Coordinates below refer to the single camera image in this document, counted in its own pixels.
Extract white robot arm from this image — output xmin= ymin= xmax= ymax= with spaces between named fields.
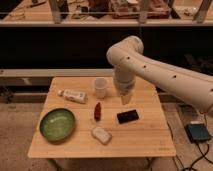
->
xmin=107 ymin=36 xmax=213 ymax=117

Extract black rectangular sponge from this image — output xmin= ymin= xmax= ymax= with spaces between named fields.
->
xmin=117 ymin=110 xmax=139 ymax=124

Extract translucent plastic cup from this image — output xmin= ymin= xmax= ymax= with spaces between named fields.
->
xmin=94 ymin=77 xmax=108 ymax=99

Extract white plastic bottle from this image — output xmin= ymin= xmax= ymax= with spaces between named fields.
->
xmin=57 ymin=89 xmax=87 ymax=104

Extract wooden folding table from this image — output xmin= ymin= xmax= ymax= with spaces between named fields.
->
xmin=28 ymin=77 xmax=176 ymax=158

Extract green bowl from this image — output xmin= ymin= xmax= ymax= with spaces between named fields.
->
xmin=39 ymin=108 xmax=75 ymax=142

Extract black foot pedal box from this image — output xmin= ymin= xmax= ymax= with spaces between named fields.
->
xmin=185 ymin=124 xmax=211 ymax=143

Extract red tray on shelf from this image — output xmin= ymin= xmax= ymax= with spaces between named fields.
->
xmin=109 ymin=0 xmax=171 ymax=19

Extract black floor cable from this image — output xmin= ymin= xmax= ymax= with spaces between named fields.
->
xmin=168 ymin=113 xmax=213 ymax=171

